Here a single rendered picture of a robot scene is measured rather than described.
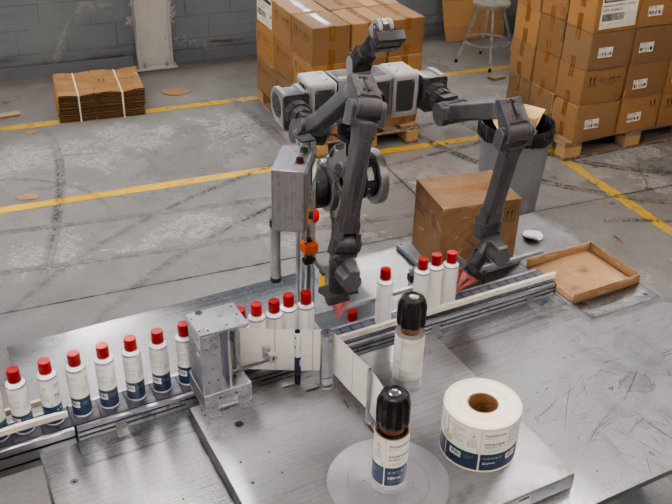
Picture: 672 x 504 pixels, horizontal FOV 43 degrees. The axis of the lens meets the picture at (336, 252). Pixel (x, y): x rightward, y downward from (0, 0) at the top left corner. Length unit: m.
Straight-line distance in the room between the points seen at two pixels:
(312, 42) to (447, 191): 2.78
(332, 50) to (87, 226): 1.93
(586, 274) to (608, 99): 3.08
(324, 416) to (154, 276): 2.42
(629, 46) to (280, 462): 4.45
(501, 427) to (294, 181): 0.84
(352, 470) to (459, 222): 1.09
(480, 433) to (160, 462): 0.84
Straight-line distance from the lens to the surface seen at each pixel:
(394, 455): 2.09
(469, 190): 3.06
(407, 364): 2.42
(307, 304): 2.51
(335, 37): 5.70
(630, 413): 2.64
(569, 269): 3.23
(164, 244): 4.94
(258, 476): 2.23
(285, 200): 2.36
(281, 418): 2.38
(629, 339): 2.94
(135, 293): 4.54
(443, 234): 2.97
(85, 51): 7.69
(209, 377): 2.34
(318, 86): 2.79
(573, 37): 6.01
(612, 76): 6.12
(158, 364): 2.42
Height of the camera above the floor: 2.47
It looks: 31 degrees down
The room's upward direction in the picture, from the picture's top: 1 degrees clockwise
